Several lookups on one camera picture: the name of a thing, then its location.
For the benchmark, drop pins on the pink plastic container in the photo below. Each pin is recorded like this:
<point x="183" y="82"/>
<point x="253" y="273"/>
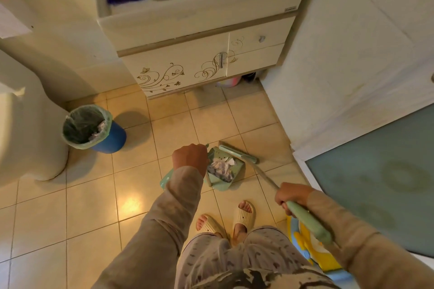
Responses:
<point x="230" y="81"/>

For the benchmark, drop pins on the yellow duck potty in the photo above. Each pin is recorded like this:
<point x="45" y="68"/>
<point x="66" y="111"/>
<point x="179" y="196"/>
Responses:
<point x="305" y="248"/>

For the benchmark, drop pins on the blue lined trash bin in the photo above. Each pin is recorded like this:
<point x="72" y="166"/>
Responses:
<point x="78" y="126"/>

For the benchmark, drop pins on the grey shirt black print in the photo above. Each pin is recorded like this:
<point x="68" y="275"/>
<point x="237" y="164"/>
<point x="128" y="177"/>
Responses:
<point x="254" y="280"/>

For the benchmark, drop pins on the white vanity cabinet with sink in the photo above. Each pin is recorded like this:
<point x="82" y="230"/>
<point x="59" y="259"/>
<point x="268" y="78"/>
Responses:
<point x="203" y="34"/>

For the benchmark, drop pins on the beige tiled floor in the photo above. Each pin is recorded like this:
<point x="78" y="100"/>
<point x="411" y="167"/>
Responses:
<point x="135" y="170"/>

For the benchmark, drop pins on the frosted glass door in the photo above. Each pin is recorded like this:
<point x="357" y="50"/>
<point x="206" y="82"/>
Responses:
<point x="373" y="180"/>

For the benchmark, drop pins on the person's left forearm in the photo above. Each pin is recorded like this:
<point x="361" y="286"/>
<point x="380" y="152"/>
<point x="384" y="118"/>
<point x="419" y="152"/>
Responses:
<point x="159" y="227"/>

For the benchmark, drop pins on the person's left hand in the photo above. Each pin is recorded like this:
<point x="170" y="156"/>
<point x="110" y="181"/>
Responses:
<point x="190" y="160"/>

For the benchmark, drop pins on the black plastic container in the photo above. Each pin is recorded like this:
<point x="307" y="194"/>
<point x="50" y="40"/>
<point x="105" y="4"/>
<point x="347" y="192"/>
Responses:
<point x="249" y="77"/>

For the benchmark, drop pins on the person's right hand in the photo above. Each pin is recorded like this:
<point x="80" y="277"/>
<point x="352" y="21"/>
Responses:
<point x="291" y="194"/>

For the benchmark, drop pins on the grey patterned trousers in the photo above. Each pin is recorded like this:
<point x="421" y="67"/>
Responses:
<point x="220" y="255"/>

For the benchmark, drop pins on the white toilet paper sheet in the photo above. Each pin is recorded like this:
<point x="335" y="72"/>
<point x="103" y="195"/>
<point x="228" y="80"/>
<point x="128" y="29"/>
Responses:
<point x="13" y="23"/>

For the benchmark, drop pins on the cream rubber slipper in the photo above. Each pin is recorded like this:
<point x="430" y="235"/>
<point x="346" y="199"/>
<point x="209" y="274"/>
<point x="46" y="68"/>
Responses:
<point x="243" y="216"/>
<point x="210" y="224"/>

